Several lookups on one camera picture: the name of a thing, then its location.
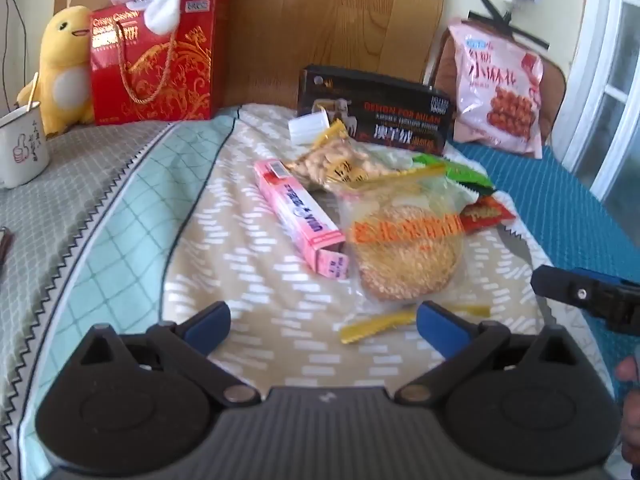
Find sesame cake snack bag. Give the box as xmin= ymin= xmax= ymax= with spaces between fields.
xmin=332 ymin=164 xmax=474 ymax=325

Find red spicy snack packet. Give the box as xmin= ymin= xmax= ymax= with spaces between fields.
xmin=460 ymin=196 xmax=516 ymax=234

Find pink candy box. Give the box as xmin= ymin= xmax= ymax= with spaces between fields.
xmin=254 ymin=159 xmax=349 ymax=280

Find bright green snack pack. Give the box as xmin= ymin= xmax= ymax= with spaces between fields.
xmin=412 ymin=154 xmax=496 ymax=196

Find peanut snack bag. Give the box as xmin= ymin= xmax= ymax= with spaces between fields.
xmin=285 ymin=120 xmax=412 ymax=191

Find white jelly cup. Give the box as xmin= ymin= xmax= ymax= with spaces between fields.
xmin=288 ymin=110 xmax=330 ymax=145

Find person's right hand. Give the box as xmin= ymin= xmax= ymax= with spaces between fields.
xmin=615 ymin=356 xmax=640 ymax=467

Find blue mesh mat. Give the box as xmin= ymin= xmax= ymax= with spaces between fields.
xmin=445 ymin=143 xmax=639 ymax=400

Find patterned bed sheet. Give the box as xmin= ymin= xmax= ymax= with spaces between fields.
xmin=1 ymin=105 xmax=618 ymax=479

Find pink fried twist snack bag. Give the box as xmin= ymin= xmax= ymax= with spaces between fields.
xmin=448 ymin=22 xmax=544 ymax=159

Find white enamel mug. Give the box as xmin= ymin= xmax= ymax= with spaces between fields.
xmin=0 ymin=102 xmax=50 ymax=190

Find black open storage box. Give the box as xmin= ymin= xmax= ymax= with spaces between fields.
xmin=297 ymin=65 xmax=454 ymax=155

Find red biscuit gift box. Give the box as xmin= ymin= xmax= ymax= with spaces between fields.
xmin=90 ymin=0 xmax=229 ymax=126

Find yellow duck plush toy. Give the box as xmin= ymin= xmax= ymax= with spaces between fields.
xmin=16 ymin=6 xmax=94 ymax=136

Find metal spoon in mug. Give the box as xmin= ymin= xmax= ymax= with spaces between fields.
xmin=26 ymin=72 xmax=39 ymax=113

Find wooden headboard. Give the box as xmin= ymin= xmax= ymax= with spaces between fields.
xmin=54 ymin=0 xmax=442 ymax=108

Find white window frame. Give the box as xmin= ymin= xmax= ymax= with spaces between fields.
xmin=551 ymin=0 xmax=639 ymax=203

